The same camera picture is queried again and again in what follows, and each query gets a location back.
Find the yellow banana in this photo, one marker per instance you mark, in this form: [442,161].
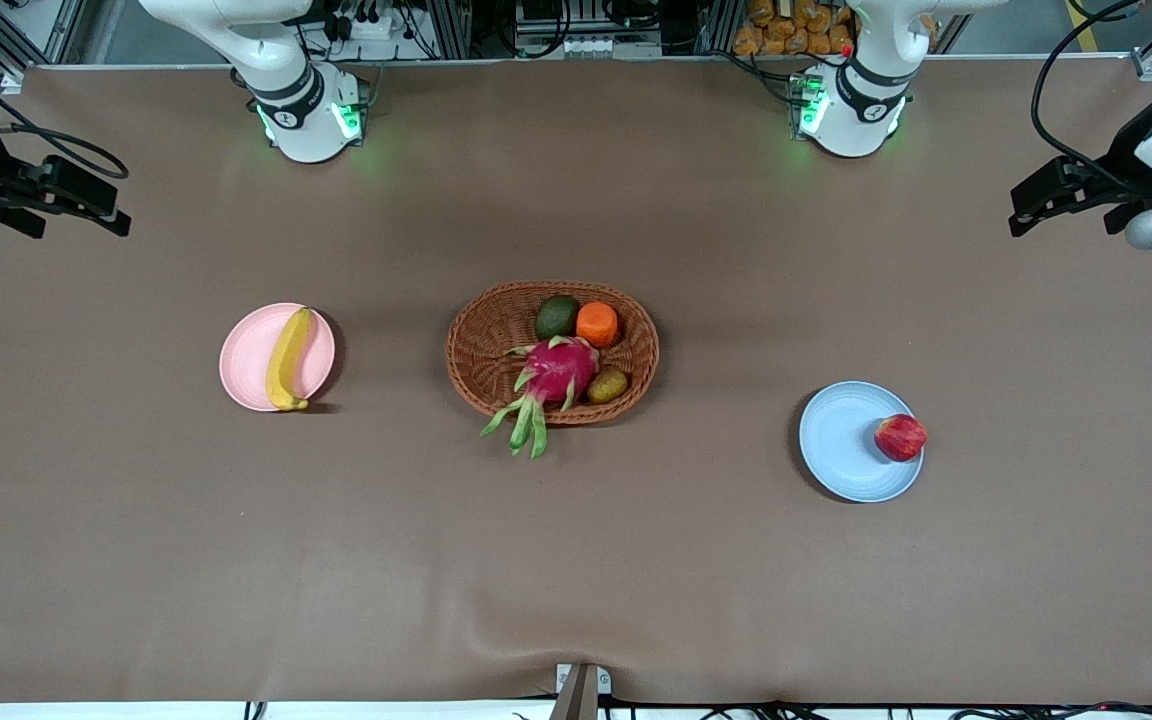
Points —
[286,365]

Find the orange packaged snacks pile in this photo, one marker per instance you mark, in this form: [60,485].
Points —
[786,30]

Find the white power strip with plugs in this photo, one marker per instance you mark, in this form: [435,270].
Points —
[376,28]

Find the pink dragon fruit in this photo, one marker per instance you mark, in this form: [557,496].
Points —
[558,370]

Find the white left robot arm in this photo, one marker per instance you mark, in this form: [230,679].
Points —
[856,120]

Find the green avocado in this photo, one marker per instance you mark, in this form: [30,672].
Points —
[557,317]

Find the blue round plate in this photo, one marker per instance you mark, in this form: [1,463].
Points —
[841,440]

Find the pink round plate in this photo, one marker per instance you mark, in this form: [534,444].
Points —
[246,360]

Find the brown table cloth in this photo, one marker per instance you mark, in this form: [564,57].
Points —
[636,560]

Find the grey metal camera bracket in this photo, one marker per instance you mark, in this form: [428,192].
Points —
[581,695]

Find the brown kiwi fruit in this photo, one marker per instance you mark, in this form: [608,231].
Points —
[608,385]

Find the orange fruit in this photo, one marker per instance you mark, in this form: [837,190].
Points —
[597,324]

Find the brown wicker basket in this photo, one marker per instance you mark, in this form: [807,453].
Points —
[486,340]

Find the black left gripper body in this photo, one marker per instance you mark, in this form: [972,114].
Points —
[1123,163]

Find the red apple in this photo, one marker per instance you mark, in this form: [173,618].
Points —
[900,438]

